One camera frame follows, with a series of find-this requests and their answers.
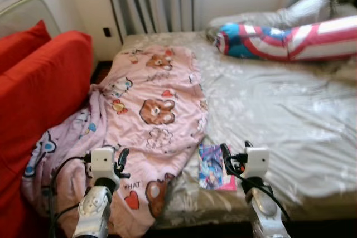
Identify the colourful cartoon cover book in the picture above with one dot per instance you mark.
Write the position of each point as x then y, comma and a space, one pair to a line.
211, 171

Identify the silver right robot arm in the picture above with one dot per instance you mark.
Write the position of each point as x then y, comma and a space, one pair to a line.
265, 207

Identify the pink bear print blanket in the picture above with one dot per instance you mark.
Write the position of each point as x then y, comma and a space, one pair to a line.
145, 110

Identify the bed with grey floral sheet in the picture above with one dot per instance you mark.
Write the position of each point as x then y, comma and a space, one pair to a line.
290, 110

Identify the large red cushion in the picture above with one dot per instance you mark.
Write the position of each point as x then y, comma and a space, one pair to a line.
33, 115

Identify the red white blue bolster pillow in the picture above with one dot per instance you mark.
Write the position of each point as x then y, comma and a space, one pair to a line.
279, 40

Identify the plump grey floral pillow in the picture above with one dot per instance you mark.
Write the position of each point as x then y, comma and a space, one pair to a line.
295, 12

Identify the small red cushion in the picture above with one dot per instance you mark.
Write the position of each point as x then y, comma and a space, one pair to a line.
19, 45

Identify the white green quilted mattress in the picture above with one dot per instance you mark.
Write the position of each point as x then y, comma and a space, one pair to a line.
28, 12

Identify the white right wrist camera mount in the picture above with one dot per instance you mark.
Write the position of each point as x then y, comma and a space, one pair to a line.
257, 163

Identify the black wall socket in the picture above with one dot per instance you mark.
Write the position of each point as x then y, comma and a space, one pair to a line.
106, 32

